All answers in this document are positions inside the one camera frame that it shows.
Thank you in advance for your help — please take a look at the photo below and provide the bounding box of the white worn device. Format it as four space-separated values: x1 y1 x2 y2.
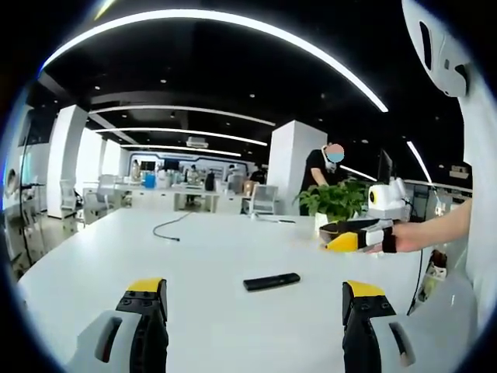
401 0 473 98

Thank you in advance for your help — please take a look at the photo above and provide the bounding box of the black cylindrical tube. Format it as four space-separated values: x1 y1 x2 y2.
243 272 301 292

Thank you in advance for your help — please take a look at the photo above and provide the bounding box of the black desk monitor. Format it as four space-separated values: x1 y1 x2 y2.
378 149 394 183

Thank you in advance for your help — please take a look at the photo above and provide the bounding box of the black cable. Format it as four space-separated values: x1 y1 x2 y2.
405 248 425 315

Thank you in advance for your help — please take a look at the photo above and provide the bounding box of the grey cable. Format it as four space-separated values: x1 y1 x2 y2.
152 211 193 242

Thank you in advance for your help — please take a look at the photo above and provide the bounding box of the white office chair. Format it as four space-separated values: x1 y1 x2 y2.
248 184 280 217
83 190 109 225
57 179 78 218

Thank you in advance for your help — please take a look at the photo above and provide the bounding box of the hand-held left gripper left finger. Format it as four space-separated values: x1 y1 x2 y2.
75 276 171 373

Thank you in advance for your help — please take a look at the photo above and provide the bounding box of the green potted plant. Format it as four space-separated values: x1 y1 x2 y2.
293 180 374 234

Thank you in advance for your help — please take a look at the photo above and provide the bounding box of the person's white shirt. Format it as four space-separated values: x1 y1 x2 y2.
457 61 497 323

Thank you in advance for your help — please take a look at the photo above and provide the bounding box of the person's right hand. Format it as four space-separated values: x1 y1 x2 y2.
364 224 423 256

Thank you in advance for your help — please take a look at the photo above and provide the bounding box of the black light stand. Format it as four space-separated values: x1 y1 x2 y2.
19 112 33 269

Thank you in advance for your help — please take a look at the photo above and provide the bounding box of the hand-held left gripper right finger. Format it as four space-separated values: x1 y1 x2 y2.
341 279 419 373

